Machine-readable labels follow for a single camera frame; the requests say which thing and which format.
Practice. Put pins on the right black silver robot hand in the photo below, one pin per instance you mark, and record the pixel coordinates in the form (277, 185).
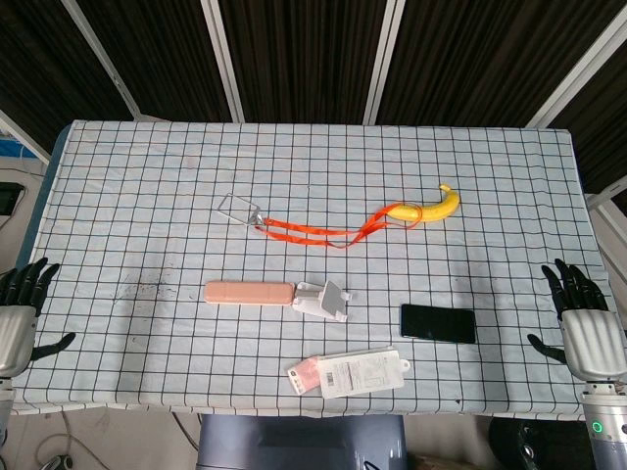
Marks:
(595, 343)

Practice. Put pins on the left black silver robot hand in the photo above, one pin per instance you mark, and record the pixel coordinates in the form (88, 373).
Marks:
(14, 338)

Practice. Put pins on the black smartphone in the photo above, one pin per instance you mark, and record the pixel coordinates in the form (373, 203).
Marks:
(438, 323)

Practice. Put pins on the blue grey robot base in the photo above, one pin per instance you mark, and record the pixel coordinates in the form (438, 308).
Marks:
(299, 445)

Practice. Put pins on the white phone stand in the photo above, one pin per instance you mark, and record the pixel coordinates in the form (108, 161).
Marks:
(323, 303)

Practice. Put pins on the black round floor object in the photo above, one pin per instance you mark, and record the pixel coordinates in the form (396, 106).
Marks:
(539, 445)

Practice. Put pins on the blue box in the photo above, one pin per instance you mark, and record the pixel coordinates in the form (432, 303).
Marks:
(12, 148)

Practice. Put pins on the checkered light blue tablecloth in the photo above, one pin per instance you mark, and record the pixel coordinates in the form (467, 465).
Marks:
(147, 196)

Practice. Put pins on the yellow banana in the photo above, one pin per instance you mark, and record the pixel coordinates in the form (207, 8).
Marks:
(436, 209)

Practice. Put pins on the white printed packaging bag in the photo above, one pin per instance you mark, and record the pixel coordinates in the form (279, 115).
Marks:
(362, 374)

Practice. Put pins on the clear badge holder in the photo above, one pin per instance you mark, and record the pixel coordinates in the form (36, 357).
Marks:
(240, 208)

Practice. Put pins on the pink small packet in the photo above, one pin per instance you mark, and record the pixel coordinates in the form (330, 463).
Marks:
(306, 374)

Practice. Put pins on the white metal frame post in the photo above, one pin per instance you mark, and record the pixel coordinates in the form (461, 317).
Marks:
(223, 59)
(573, 68)
(607, 210)
(384, 59)
(100, 54)
(24, 137)

